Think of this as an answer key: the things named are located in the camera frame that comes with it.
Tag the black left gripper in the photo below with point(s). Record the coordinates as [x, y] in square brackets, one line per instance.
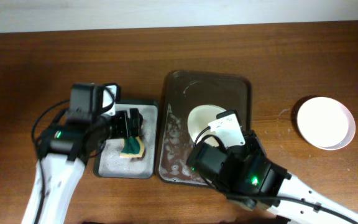
[125, 129]

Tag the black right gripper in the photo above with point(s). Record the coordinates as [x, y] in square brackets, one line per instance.
[252, 139]

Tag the green yellow sponge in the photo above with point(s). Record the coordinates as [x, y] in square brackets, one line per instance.
[133, 147]

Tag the cream plate with red stain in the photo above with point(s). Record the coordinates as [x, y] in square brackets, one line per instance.
[199, 117]

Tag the pink plate with red stain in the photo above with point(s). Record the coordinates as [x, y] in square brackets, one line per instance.
[326, 123]

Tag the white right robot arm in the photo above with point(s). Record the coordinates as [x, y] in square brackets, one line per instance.
[262, 183]

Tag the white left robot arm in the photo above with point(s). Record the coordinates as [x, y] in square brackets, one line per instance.
[63, 151]

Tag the black tray with soapy water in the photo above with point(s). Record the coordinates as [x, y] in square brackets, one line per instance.
[141, 165]

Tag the dark brown serving tray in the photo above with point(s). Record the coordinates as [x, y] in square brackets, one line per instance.
[185, 90]

